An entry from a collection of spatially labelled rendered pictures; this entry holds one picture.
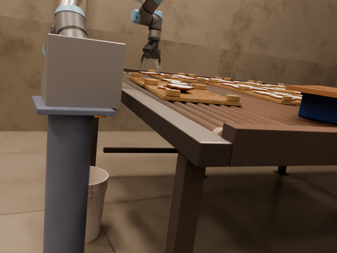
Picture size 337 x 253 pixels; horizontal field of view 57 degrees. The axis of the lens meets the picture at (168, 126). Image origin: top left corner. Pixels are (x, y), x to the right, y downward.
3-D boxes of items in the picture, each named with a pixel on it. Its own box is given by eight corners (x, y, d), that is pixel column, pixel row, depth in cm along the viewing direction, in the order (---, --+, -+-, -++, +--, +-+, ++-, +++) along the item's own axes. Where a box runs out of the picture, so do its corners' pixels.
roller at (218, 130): (218, 150, 79) (221, 132, 78) (102, 75, 256) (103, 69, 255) (235, 150, 81) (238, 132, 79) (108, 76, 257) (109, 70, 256)
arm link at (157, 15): (146, 10, 182) (157, 13, 188) (144, 29, 184) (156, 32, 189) (154, 8, 176) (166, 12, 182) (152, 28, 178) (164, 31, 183)
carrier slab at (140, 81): (142, 86, 163) (142, 83, 162) (128, 78, 201) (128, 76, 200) (203, 92, 174) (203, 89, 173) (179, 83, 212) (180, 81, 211)
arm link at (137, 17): (137, 0, 169) (154, 5, 176) (128, 15, 177) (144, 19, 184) (141, 11, 167) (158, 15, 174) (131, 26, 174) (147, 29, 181)
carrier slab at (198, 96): (162, 100, 124) (163, 96, 124) (143, 87, 162) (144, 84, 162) (241, 106, 134) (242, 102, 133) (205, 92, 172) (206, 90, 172)
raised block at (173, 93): (166, 96, 124) (166, 89, 123) (164, 95, 126) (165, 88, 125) (180, 97, 126) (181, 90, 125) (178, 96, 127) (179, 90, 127)
